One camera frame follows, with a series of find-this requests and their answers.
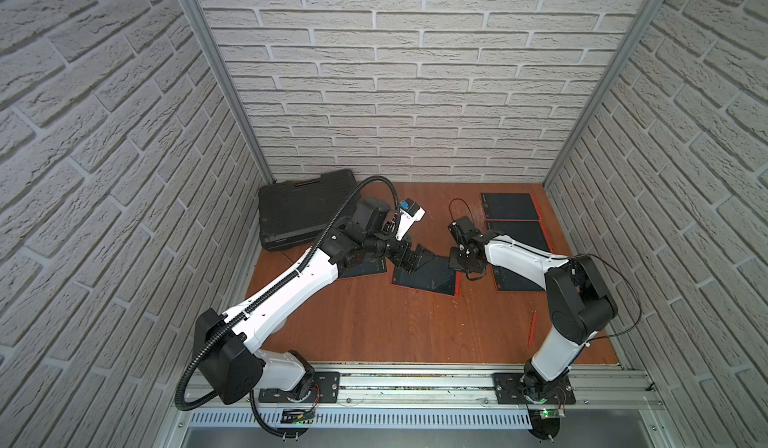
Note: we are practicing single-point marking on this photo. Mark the writing tablet red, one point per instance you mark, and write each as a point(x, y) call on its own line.
point(366, 268)
point(435, 277)

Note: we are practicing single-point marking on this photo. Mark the black plastic tool case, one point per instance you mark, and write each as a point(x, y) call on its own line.
point(293, 213)

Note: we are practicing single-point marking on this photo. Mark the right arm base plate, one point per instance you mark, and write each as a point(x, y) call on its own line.
point(510, 388)

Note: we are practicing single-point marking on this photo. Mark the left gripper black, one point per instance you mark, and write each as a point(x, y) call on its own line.
point(405, 253)

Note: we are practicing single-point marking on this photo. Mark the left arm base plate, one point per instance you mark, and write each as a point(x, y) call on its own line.
point(317, 386)

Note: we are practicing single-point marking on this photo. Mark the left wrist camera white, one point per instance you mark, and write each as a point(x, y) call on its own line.
point(410, 212)

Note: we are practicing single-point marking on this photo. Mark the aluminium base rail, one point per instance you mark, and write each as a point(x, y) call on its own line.
point(442, 405)

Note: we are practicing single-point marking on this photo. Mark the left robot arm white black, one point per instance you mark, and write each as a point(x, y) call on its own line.
point(228, 348)

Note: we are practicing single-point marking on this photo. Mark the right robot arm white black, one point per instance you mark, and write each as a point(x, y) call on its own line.
point(580, 303)

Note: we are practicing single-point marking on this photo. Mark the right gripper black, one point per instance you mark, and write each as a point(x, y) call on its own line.
point(453, 264)

